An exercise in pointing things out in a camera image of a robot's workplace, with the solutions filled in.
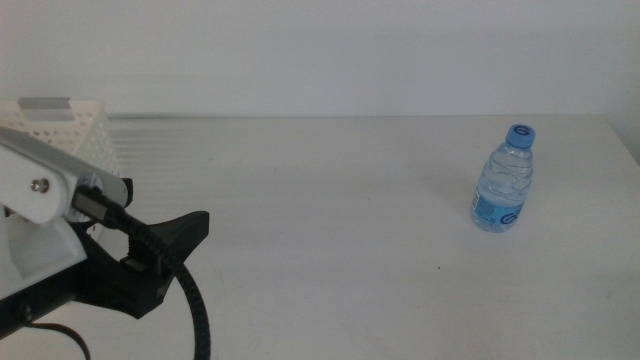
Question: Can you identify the blue cap water bottle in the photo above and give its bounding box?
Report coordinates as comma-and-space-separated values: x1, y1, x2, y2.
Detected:
469, 123, 536, 234

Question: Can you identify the thin black cable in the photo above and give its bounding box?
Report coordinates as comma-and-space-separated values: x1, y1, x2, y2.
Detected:
27, 322, 91, 360

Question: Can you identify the black braided camera cable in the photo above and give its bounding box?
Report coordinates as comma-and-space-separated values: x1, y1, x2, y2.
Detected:
72, 187, 212, 360

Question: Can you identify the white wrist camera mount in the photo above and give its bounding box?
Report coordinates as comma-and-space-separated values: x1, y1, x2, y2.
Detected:
0, 144, 89, 301

